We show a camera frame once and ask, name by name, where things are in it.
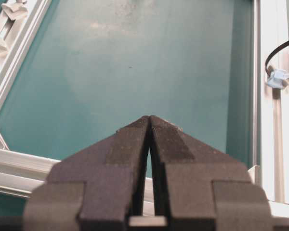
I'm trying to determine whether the aluminium frame far rail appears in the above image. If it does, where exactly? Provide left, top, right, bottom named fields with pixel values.
left=249, top=0, right=289, bottom=218

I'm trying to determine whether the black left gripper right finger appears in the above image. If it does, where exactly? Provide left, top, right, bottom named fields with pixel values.
left=150, top=115, right=273, bottom=231

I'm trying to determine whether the aluminium frame long rail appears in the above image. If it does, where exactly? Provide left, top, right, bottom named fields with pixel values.
left=0, top=0, right=51, bottom=109

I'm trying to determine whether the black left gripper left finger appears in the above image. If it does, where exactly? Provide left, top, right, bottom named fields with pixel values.
left=23, top=116, right=150, bottom=231

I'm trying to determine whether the black cable tie loop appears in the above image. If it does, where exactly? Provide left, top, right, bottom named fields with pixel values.
left=265, top=40, right=289, bottom=76

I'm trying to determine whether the aluminium frame side rail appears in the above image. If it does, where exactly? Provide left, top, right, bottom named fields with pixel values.
left=0, top=146, right=159, bottom=217

